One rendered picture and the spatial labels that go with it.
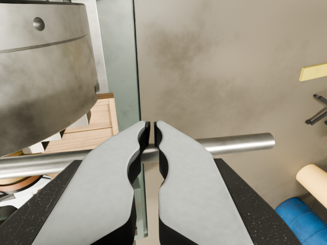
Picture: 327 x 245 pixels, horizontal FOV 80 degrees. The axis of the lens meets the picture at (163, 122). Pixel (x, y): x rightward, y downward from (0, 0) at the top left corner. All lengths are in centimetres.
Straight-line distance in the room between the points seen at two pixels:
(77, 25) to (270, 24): 170
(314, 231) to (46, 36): 347
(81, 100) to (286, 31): 185
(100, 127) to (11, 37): 42
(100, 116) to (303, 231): 324
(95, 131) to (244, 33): 141
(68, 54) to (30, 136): 9
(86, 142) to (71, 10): 43
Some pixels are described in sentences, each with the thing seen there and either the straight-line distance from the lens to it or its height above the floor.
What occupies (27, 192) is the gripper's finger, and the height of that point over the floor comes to 111.
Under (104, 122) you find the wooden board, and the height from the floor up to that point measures 89.
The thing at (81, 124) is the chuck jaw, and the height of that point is 111.
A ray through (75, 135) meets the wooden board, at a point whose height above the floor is 88.
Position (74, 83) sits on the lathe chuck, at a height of 116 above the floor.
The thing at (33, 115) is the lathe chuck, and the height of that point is 120.
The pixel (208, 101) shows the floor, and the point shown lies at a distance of 175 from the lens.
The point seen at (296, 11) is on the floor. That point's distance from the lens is 201.
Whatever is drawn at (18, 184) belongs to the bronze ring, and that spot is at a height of 112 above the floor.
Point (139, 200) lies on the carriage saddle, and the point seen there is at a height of 92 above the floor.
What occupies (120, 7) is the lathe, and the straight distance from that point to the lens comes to 86.
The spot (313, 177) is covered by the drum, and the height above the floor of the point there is 17.
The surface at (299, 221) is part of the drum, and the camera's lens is 354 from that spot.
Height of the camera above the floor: 139
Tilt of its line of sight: 56 degrees down
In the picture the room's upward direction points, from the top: 151 degrees clockwise
